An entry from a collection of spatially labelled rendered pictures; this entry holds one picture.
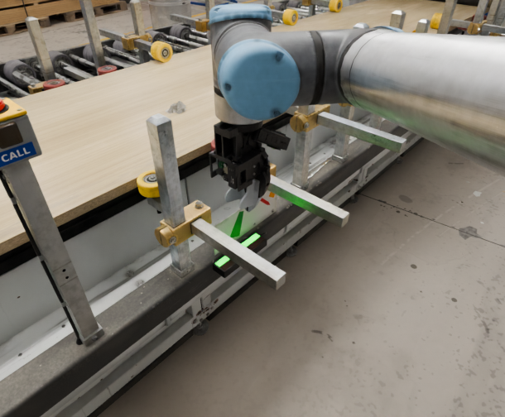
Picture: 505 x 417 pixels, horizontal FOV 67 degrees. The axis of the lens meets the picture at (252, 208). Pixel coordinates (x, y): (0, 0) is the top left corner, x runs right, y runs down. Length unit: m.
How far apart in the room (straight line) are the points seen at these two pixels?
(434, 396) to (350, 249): 0.80
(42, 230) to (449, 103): 0.61
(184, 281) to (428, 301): 1.31
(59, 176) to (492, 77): 0.97
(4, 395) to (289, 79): 0.78
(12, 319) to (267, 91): 0.85
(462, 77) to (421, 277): 1.83
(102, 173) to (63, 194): 0.11
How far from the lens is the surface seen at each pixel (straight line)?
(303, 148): 1.19
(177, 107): 1.35
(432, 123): 0.32
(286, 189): 1.00
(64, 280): 0.80
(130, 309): 0.96
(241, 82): 0.46
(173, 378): 1.65
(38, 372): 0.94
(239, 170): 0.65
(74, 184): 1.04
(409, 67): 0.35
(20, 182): 0.67
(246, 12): 0.57
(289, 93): 0.47
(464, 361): 1.86
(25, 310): 1.10
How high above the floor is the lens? 1.44
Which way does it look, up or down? 38 degrees down
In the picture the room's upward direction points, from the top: straight up
